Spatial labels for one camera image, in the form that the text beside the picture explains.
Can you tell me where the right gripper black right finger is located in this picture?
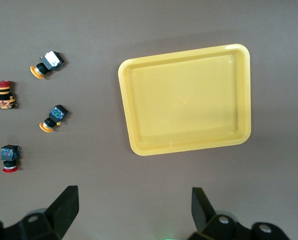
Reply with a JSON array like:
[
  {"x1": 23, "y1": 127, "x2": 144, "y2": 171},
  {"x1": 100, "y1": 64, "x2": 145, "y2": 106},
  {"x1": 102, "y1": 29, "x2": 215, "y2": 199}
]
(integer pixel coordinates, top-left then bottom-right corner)
[{"x1": 188, "y1": 187, "x2": 291, "y2": 240}]

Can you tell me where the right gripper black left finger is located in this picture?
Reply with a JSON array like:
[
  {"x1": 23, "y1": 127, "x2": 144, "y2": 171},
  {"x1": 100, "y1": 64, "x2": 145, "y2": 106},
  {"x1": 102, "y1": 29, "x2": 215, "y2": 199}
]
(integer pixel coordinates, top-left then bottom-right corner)
[{"x1": 0, "y1": 185, "x2": 79, "y2": 240}]

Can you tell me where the yellow button with blue block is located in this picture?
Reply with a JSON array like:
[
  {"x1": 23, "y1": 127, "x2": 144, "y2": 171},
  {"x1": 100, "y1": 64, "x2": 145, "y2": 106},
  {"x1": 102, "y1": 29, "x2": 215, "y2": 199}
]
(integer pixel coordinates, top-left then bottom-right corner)
[{"x1": 39, "y1": 104, "x2": 69, "y2": 134}]

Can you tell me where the red button with black block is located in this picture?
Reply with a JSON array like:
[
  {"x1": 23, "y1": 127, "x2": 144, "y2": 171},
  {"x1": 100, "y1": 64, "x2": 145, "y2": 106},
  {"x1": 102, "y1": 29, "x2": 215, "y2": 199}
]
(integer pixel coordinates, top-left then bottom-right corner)
[{"x1": 0, "y1": 144, "x2": 21, "y2": 174}]

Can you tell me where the yellow plastic tray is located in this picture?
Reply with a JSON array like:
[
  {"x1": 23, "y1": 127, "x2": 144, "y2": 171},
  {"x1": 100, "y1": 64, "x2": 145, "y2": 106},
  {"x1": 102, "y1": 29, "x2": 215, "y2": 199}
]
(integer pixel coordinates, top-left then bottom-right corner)
[{"x1": 117, "y1": 43, "x2": 252, "y2": 157}]

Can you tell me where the red emergency button orange block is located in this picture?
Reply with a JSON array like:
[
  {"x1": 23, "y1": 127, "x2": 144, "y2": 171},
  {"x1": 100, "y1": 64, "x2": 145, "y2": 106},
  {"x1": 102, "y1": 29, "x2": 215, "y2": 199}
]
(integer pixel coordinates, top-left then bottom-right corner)
[{"x1": 0, "y1": 80, "x2": 18, "y2": 110}]

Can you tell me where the yellow button with white block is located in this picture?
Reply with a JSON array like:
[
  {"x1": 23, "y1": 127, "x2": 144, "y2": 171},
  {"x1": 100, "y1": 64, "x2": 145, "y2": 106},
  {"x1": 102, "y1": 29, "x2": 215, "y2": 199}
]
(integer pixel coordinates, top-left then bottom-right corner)
[{"x1": 30, "y1": 50, "x2": 65, "y2": 80}]

